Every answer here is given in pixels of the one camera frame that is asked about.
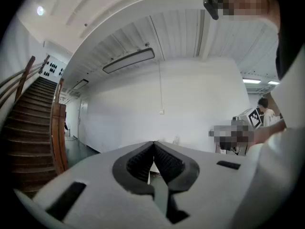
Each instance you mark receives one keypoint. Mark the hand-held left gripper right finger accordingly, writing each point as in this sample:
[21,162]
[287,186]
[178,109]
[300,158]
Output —
[188,173]

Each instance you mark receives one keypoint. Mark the bright ceiling light strip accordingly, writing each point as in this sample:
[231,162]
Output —
[251,80]
[273,82]

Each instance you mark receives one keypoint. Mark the dark wooden staircase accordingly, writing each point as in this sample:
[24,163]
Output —
[31,128]

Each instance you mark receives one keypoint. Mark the person's head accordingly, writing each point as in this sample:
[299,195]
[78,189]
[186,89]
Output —
[267,6]

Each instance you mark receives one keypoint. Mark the long black-framed ceiling lamp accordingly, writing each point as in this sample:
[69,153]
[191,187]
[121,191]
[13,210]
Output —
[129,59]

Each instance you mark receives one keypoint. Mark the wooden stair handrail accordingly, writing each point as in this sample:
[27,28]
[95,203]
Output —
[22,80]

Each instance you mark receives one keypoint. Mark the small black-framed ceiling lamp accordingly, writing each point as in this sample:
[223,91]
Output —
[81,84]

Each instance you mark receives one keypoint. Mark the white wall socket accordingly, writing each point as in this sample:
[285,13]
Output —
[162,111]

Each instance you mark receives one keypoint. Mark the brown wooden newel post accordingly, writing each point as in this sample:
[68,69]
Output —
[58,132]

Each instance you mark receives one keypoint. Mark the black head-worn camera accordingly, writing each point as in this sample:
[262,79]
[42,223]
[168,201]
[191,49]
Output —
[210,7]

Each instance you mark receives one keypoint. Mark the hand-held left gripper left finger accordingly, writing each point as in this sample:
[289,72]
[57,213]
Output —
[124,173]

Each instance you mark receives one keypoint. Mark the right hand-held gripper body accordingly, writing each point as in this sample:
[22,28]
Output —
[254,118]

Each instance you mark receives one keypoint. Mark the white board with black dots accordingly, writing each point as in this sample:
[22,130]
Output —
[53,67]

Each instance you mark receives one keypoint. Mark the round ceiling light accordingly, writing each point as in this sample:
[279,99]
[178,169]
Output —
[40,10]

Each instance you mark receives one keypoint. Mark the person's black shirt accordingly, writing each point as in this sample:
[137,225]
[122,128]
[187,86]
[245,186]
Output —
[289,39]

